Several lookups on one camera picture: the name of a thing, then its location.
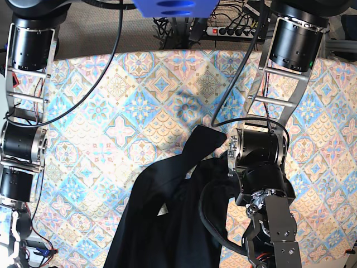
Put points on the black t-shirt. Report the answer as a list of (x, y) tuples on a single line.
[(161, 226)]

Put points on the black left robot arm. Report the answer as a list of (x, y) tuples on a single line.
[(259, 145)]

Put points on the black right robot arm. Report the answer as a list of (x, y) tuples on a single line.
[(30, 51)]

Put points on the patterned colourful tablecloth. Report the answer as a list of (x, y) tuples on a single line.
[(143, 106)]

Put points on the white power strip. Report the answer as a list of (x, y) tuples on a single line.
[(244, 32)]

